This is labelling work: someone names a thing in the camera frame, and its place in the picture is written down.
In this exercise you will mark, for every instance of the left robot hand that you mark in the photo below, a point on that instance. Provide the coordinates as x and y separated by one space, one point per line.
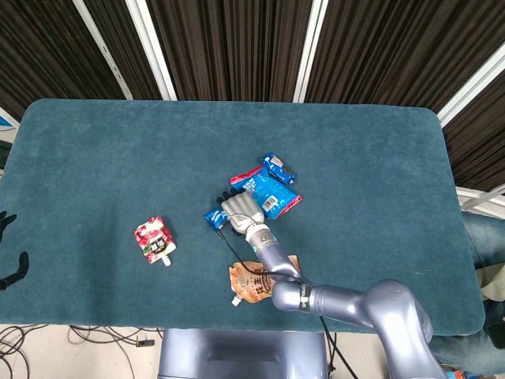
23 265

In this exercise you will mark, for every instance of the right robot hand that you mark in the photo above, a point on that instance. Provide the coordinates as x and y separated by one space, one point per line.
242 211

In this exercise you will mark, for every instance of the small blue cookie packet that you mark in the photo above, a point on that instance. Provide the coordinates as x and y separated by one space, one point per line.
215 218

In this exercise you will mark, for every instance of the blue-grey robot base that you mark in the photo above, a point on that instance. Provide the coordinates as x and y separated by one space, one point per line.
242 355

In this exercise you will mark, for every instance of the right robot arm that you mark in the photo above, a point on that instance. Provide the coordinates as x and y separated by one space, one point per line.
343 301

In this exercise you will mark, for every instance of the large blue snack bag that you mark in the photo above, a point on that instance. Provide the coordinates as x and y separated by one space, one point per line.
272 189

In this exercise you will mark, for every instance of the blue Oreo packet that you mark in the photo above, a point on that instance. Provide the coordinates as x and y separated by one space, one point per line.
278 166

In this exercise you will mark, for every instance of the orange-brown drink spout pouch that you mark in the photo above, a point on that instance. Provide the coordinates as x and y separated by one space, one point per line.
246 283

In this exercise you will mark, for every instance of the teal table cloth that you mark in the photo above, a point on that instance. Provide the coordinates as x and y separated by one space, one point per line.
236 134

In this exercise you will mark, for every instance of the red jelly spout pouch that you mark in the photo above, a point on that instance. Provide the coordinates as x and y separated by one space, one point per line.
154 239

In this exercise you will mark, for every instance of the black plug connector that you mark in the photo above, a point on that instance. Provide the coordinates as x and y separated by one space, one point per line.
144 342

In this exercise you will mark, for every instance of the blue and white sign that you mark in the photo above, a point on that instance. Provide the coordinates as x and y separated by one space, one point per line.
6 120

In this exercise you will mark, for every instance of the blue fabric seat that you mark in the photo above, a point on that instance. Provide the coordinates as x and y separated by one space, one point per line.
485 237

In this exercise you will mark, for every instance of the olive green garment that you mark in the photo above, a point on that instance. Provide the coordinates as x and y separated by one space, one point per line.
493 284

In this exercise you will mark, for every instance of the black object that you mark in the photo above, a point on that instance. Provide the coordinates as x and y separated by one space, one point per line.
498 335

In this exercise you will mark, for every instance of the wide white frame bar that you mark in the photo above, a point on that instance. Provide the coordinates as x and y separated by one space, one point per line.
152 49
311 49
471 88

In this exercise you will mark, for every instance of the thin white frame bar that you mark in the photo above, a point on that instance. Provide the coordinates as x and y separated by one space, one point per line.
103 49

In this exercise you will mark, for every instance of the white metal frame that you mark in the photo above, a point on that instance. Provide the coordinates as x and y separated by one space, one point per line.
481 197

